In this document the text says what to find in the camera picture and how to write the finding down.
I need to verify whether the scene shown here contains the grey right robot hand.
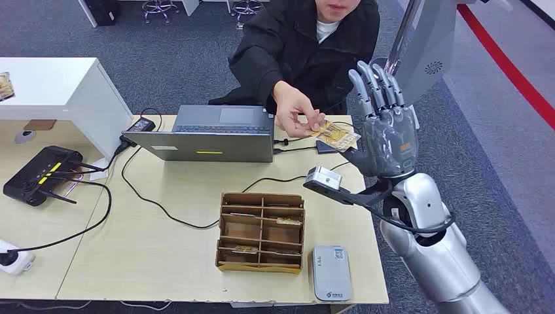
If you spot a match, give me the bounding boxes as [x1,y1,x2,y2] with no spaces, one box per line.
[342,60,421,179]

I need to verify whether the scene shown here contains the person's right hand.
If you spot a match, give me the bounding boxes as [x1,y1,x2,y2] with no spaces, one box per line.
[272,80,326,139]

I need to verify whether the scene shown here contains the person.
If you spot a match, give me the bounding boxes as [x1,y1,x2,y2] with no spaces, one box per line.
[207,0,382,139]

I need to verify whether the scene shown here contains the wooden card organizer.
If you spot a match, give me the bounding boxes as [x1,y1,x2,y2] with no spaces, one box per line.
[215,192,306,275]

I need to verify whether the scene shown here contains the grey card reader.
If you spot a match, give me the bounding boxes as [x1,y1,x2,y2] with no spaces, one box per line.
[312,245,353,303]

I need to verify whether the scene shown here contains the yellow card stack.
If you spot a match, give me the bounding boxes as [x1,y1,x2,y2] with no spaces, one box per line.
[0,71,15,102]

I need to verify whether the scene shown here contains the small black hub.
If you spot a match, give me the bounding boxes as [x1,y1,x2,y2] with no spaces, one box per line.
[315,139,340,155]

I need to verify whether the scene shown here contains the grey laptop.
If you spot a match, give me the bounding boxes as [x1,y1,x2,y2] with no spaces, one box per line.
[122,105,276,164]

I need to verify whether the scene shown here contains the chrome stool base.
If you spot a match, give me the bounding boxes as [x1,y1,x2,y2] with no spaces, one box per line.
[141,0,179,24]
[230,0,264,29]

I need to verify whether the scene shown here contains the grey kiosk stand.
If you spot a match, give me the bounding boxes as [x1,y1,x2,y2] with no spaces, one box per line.
[392,0,459,105]

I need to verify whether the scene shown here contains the black power adapter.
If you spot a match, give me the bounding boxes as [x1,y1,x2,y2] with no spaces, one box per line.
[126,116,156,133]

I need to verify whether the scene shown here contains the white paper slip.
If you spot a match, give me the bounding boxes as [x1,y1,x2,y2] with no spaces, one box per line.
[88,158,109,181]

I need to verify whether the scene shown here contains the black box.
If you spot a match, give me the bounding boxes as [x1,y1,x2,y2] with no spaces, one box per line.
[84,0,122,26]

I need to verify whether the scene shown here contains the white cabinet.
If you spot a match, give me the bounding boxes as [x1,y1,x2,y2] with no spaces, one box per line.
[0,57,134,161]

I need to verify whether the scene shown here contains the brown cardboard piece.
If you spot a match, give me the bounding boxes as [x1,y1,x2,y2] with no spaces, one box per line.
[24,120,57,131]

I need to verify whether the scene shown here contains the black router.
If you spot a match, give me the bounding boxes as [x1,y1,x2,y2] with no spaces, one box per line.
[2,145,105,207]

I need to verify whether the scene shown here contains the white power strip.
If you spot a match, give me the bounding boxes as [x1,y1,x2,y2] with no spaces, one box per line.
[0,239,35,276]

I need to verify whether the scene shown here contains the black camera bracket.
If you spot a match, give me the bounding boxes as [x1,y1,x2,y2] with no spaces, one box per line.
[302,179,391,207]

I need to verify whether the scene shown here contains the long black charging cable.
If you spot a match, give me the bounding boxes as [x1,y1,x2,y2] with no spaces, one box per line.
[121,121,354,230]

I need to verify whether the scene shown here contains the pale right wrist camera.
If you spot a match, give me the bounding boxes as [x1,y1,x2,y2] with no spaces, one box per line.
[306,166,344,192]

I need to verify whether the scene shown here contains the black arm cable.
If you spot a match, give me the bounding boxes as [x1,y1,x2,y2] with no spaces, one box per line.
[368,202,456,236]

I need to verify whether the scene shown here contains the chrome stanchion post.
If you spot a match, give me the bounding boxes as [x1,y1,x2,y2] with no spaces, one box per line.
[370,0,423,77]

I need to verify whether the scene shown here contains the black power cord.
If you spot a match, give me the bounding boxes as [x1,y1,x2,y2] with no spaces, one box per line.
[113,107,164,157]

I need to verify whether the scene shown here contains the black router cable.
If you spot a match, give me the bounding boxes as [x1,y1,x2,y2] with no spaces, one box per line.
[7,177,113,255]

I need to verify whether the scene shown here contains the pale cable under desk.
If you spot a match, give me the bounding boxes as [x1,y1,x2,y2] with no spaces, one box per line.
[120,300,173,313]
[17,300,93,311]

